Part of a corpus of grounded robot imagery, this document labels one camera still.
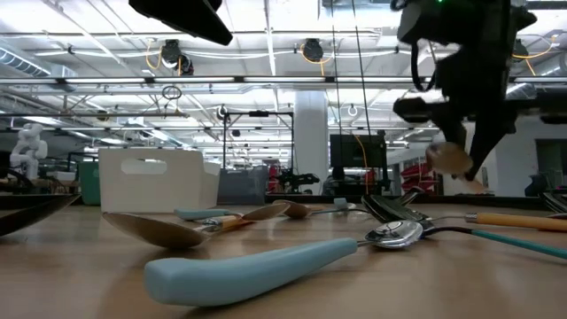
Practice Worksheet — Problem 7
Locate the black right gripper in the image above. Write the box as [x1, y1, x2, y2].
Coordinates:
[392, 28, 567, 182]

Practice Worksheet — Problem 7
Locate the red storage bin rack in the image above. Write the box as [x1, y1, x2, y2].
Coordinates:
[400, 160, 438, 195]

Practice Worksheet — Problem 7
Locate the black station frame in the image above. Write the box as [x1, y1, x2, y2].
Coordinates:
[222, 110, 295, 196]

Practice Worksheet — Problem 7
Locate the white building column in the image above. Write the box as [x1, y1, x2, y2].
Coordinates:
[293, 90, 330, 196]

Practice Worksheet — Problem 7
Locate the person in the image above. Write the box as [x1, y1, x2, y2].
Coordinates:
[322, 167, 356, 197]

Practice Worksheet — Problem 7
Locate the grey transparent plastic bin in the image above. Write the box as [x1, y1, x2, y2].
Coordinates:
[216, 166, 270, 206]

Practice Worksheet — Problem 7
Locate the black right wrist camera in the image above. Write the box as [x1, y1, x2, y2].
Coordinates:
[397, 0, 444, 44]

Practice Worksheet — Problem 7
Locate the black monitor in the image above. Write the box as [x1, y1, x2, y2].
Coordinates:
[330, 134, 391, 196]

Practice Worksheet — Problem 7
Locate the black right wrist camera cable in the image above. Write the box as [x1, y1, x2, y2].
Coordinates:
[409, 38, 439, 93]

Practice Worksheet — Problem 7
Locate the black ceiling cord reel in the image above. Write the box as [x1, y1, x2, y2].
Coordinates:
[159, 38, 195, 76]
[303, 38, 324, 63]
[511, 38, 531, 61]

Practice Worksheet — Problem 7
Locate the black aluminium table frame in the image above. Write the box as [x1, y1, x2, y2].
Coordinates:
[265, 192, 548, 210]

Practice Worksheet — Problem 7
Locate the teal plastic bin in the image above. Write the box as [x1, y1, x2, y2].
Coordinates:
[77, 160, 102, 206]

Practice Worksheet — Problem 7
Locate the white plastic bin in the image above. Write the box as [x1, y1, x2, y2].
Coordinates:
[97, 147, 221, 214]

